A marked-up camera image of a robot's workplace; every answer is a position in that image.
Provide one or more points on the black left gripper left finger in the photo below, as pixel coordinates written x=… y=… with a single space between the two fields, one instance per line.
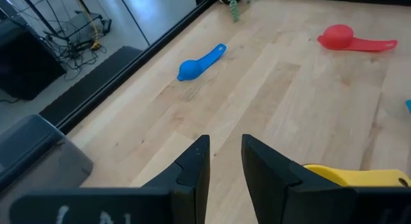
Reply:
x=180 y=198

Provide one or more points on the black equipment case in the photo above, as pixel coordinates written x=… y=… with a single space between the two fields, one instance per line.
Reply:
x=29 y=66

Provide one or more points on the red measuring cup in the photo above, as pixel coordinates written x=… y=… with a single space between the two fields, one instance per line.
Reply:
x=337 y=38

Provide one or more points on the black aluminium table frame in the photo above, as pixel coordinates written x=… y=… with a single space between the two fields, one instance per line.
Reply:
x=130 y=73

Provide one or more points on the teal measuring cup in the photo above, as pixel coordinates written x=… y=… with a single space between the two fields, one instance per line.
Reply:
x=408 y=106

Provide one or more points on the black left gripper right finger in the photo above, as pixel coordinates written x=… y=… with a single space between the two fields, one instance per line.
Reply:
x=289 y=198

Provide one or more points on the potted succulent plant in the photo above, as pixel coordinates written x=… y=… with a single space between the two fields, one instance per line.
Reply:
x=233 y=9

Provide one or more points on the grey translucent basket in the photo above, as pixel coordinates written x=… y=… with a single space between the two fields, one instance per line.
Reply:
x=38 y=153

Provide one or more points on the small blue measuring cup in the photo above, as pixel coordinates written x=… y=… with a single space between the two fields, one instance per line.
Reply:
x=191 y=70

